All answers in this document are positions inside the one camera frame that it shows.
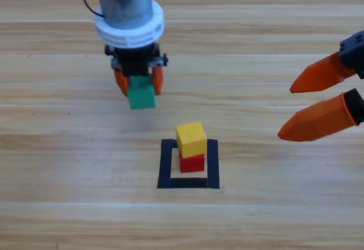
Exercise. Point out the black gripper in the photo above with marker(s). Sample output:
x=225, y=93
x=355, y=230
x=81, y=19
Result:
x=135, y=59

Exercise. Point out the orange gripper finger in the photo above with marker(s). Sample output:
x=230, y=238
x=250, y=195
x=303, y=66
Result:
x=321, y=74
x=318, y=119

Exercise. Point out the green wooden block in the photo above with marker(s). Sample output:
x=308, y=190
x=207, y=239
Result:
x=142, y=97

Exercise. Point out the yellow wooden block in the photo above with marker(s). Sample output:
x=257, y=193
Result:
x=190, y=139

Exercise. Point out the red wooden block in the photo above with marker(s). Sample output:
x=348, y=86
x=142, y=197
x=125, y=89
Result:
x=192, y=164

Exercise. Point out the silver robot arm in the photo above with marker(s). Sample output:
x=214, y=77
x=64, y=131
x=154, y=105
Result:
x=122, y=2

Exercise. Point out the black tape square outline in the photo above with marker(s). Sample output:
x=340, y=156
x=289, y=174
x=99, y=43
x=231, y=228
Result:
x=165, y=164

